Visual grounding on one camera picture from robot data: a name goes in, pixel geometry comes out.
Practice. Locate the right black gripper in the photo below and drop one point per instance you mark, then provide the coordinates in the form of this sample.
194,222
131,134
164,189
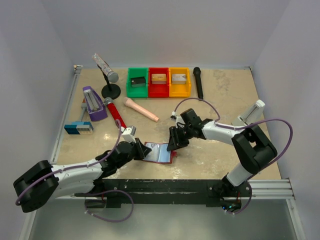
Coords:
179,133

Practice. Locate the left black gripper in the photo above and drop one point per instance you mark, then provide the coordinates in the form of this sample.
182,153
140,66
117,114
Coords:
139,149

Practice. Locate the red leather card holder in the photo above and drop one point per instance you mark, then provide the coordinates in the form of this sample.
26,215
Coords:
164,156

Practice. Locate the silver VIP card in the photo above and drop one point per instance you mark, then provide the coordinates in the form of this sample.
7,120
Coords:
155,149

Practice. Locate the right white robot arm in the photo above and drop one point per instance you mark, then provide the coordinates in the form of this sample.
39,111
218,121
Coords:
253,147

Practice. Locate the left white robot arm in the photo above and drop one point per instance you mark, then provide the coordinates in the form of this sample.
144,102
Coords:
44,181

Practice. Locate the silver card in yellow bin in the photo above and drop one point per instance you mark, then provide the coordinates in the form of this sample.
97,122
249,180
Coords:
178,78

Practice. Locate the tan card in red bin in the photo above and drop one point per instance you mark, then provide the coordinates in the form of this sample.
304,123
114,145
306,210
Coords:
159,79

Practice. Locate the black card in green bin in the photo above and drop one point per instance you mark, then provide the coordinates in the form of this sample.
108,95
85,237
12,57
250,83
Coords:
137,82

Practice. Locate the red microphone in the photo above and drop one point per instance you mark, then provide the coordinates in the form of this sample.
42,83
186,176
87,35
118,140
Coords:
108,102

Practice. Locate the red plastic bin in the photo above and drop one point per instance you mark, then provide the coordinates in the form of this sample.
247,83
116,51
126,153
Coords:
158,88

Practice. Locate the pink microphone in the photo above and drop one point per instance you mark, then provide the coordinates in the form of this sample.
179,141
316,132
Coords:
128,102

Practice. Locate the yellow plastic bin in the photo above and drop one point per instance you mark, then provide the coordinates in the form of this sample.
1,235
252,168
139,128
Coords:
180,90

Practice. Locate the green plastic bin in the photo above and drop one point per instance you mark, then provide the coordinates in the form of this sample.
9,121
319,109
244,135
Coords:
141,92

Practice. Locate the purple metronome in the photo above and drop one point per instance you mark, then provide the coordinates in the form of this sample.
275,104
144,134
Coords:
95,107

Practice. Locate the black microphone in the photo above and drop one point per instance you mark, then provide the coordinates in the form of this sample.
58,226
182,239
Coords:
198,81

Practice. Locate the black microphone stand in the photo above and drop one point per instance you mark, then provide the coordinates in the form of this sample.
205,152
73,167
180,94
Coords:
111,89

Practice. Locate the blue grey block tool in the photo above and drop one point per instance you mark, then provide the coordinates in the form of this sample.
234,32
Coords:
79,128

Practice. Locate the grey orange small tool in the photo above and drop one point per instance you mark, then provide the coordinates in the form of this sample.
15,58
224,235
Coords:
83,110

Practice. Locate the glitter microphone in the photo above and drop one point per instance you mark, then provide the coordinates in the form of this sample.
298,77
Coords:
105,67

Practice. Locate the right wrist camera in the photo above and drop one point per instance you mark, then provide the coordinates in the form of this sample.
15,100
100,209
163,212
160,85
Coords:
178,121

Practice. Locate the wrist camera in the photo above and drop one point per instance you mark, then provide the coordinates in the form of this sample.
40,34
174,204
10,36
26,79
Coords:
129,134
178,121

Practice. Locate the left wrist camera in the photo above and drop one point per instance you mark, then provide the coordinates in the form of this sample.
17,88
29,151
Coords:
129,134

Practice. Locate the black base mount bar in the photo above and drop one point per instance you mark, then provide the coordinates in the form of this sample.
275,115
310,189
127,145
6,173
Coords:
208,192

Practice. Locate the aluminium frame rail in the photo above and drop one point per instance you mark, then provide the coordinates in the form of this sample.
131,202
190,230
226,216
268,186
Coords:
30,217

